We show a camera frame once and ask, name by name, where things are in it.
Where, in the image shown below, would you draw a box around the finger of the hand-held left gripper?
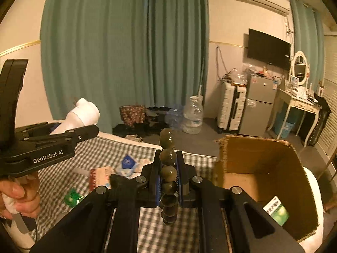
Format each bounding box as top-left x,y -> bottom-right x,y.
16,122 -> 99,144
0,59 -> 28,149

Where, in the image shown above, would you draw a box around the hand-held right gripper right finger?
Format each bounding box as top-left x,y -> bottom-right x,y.
176,150 -> 308,253

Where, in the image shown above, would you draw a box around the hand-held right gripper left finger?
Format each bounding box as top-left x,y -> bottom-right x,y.
29,150 -> 162,253

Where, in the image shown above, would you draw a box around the green bead bracelet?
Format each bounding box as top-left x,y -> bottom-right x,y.
159,128 -> 178,226

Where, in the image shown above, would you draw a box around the red and cream medicine box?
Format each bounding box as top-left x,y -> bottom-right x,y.
89,167 -> 112,193

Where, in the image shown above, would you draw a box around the brown cardboard box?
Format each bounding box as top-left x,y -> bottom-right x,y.
213,134 -> 320,243

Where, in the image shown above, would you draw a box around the person's left hand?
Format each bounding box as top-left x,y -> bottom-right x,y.
0,176 -> 41,220

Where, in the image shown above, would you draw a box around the white cylindrical object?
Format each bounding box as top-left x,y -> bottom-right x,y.
51,97 -> 101,135

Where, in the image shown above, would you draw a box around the crumpled white tissue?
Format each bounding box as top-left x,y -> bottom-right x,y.
132,158 -> 151,178

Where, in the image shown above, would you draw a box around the blue and white packet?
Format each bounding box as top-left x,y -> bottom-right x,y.
120,154 -> 137,172

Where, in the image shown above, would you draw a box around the patterned brown bag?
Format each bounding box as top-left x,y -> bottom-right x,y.
120,105 -> 146,127

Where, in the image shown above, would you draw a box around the small green packet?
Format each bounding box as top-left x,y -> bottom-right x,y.
63,188 -> 85,207

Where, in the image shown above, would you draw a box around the black clothes pile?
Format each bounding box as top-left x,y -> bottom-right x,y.
112,107 -> 169,139

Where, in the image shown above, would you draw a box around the clear large water bottle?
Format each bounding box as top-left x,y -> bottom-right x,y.
183,96 -> 204,135

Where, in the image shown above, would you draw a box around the white suitcase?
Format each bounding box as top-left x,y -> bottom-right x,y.
217,81 -> 248,134

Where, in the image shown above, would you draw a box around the wide green curtain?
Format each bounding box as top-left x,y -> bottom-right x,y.
41,0 -> 210,135

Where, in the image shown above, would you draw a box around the green medicine box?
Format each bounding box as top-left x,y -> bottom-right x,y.
263,196 -> 289,226

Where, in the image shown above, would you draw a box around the grey small fridge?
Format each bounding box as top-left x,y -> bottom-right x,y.
238,74 -> 278,137

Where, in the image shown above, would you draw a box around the clear plastic bags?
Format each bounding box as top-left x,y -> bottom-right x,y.
229,69 -> 249,85

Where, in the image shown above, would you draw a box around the blue waste bin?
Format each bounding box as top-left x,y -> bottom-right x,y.
274,108 -> 298,138

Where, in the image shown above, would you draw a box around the white dressing table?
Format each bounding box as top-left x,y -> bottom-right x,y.
267,88 -> 323,148

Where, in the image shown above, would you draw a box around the black hanging bag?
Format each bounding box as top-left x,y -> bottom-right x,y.
300,95 -> 331,145

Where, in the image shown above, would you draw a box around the oval vanity mirror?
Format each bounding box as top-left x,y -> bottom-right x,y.
290,51 -> 309,87

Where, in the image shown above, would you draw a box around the white wardrobe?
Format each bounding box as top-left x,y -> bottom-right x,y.
316,33 -> 337,169

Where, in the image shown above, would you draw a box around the narrow green curtain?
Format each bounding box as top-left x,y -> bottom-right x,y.
288,0 -> 325,85

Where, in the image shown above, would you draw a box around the black wall television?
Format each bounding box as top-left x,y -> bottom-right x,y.
247,28 -> 291,71

